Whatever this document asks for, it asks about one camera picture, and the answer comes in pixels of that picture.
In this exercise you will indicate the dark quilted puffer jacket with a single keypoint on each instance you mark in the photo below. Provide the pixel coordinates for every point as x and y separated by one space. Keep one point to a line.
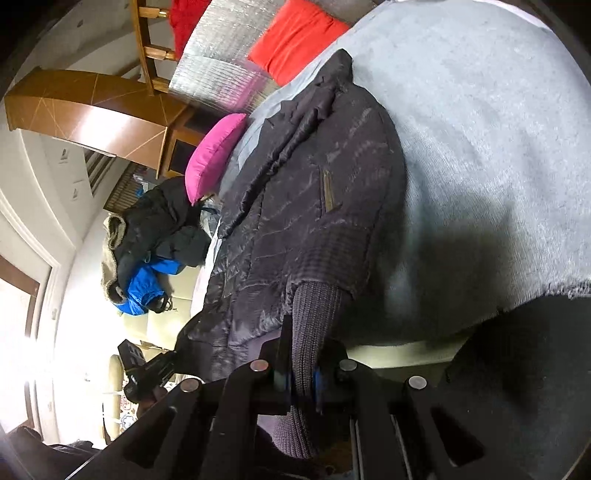
300 207

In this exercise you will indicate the red pillow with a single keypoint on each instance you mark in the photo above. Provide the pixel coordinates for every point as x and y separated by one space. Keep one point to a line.
295 41

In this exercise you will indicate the crumpled clear plastic bag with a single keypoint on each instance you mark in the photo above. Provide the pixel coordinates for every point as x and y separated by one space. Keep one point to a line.
210 221

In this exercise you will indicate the silver foil mat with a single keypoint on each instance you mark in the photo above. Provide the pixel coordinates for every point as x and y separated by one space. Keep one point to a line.
212 69

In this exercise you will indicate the red quilted blanket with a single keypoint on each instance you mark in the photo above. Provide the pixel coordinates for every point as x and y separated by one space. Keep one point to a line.
184 18

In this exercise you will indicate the beige fleece garment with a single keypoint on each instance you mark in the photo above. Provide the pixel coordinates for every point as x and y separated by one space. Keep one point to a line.
111 258

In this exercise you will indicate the black puffer coat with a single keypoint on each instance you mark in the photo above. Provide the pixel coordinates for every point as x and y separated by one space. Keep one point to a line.
157 217

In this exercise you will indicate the blue jacket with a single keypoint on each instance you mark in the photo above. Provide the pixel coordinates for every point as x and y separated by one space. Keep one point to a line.
143 286

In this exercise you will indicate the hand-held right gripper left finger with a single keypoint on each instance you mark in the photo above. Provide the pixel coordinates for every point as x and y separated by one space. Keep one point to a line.
277 392

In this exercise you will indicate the wooden stair railing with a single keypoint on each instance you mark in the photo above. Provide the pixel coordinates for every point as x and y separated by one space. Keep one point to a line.
154 51

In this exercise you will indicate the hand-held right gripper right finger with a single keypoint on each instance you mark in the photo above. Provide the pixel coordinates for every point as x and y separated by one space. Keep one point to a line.
330 387

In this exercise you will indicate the wooden corner cabinet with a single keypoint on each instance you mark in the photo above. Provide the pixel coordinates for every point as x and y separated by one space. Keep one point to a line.
92 110

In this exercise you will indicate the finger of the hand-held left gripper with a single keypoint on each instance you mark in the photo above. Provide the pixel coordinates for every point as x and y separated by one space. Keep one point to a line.
164 364

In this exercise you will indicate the grey blanket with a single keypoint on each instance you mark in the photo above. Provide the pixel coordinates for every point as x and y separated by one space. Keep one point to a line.
485 138

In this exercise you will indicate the pink pillow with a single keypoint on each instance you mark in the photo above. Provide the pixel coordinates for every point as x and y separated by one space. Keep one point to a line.
212 157

